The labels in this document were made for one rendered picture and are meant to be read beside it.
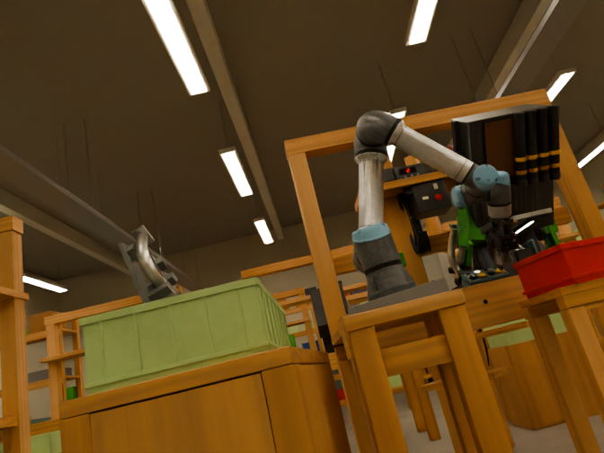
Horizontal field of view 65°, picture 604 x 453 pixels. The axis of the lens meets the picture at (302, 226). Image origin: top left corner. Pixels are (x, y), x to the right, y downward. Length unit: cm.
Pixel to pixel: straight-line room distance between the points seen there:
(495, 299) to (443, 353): 57
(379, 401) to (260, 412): 38
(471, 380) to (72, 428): 92
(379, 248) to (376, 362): 34
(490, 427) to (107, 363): 91
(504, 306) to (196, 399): 117
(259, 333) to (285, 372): 12
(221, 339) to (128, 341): 21
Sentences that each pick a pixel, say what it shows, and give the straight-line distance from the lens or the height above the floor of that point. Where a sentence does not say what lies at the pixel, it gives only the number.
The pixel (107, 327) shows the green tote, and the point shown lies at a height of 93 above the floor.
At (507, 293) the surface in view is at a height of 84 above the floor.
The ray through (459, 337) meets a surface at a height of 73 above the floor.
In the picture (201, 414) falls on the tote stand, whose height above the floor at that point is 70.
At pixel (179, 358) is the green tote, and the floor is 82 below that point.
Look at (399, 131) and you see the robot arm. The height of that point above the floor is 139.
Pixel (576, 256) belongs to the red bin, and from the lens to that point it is 159.
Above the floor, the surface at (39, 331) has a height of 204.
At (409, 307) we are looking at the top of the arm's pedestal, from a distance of 129.
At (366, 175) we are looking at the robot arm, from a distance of 165.
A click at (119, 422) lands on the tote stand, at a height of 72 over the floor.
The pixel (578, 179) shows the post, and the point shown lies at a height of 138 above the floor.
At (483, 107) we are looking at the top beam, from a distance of 288.
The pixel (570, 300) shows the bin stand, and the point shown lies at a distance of 154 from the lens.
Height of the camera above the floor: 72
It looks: 18 degrees up
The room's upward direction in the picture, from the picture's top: 13 degrees counter-clockwise
